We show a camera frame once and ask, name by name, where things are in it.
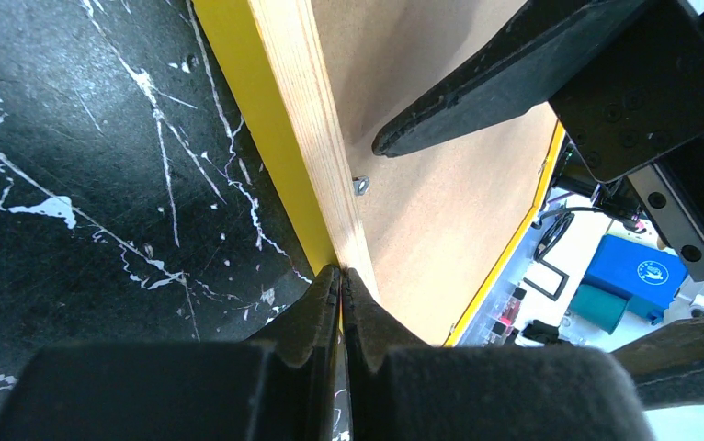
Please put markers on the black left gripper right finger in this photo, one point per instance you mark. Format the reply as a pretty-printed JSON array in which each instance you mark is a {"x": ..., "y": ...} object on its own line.
[{"x": 404, "y": 389}]

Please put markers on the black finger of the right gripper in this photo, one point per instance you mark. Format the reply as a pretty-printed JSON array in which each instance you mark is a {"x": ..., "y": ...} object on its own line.
[{"x": 667, "y": 365}]

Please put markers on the teal cylinder outside enclosure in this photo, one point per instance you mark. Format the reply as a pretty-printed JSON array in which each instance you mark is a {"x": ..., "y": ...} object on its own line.
[{"x": 599, "y": 307}]

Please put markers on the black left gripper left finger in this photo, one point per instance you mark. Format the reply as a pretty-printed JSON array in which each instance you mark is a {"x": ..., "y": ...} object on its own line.
[{"x": 278, "y": 384}]

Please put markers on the silver frame turn clip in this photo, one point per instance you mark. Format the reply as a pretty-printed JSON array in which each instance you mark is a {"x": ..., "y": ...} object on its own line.
[{"x": 360, "y": 185}]

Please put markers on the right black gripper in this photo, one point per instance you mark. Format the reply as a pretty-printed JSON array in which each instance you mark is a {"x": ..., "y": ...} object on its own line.
[{"x": 636, "y": 112}]

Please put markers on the blue box outside enclosure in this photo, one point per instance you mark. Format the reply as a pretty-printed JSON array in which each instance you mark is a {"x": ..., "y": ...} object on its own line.
[{"x": 646, "y": 278}]

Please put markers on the brown cardboard backing board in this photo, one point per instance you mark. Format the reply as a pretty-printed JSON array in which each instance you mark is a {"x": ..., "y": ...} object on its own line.
[{"x": 435, "y": 221}]

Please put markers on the yellow wooden picture frame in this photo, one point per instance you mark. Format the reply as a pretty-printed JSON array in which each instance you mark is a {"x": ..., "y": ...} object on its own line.
[{"x": 271, "y": 56}]

